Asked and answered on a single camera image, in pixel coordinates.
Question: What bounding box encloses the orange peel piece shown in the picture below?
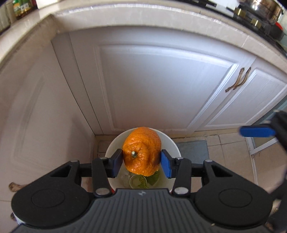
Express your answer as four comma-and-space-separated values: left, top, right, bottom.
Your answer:
122, 127, 161, 177

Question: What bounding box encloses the clear plastic bag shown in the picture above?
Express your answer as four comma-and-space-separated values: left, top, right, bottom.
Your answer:
121, 171, 132, 188

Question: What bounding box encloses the curled green cabbage leaf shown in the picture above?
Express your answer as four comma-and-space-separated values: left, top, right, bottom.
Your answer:
146, 171, 160, 186

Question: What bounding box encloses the white trash bucket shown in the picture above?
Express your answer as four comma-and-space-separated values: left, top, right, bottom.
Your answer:
105, 127, 181, 190

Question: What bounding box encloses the grey floor mat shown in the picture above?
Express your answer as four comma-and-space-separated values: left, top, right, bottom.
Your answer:
176, 140, 209, 164

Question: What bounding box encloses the right cabinet door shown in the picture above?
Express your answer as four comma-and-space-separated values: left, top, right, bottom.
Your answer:
198, 58, 286, 131

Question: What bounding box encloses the cabinet door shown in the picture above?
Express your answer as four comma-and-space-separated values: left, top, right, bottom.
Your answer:
52, 26, 255, 134
198, 58, 286, 131

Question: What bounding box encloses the left cabinet door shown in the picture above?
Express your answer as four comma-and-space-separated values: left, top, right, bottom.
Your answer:
52, 26, 255, 134

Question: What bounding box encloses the black red small pot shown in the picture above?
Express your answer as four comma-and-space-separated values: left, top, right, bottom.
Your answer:
269, 22, 286, 41

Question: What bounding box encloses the stainless steel pot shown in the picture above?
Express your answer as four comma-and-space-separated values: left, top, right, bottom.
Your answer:
237, 0, 284, 25

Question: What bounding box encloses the black gas stove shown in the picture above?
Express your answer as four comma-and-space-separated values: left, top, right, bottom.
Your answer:
183, 1, 286, 56

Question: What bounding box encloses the green label oil bottle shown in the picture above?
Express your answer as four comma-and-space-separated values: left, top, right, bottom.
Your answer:
12, 0, 34, 20

